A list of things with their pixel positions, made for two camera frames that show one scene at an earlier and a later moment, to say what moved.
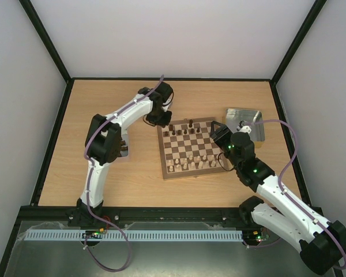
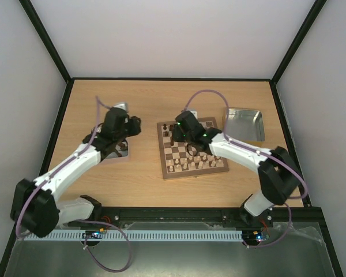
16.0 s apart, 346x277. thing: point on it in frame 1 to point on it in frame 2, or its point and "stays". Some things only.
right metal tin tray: (234, 116) stays
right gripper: (219, 131) to (177, 134)
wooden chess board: (187, 149) stays
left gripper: (165, 122) to (136, 127)
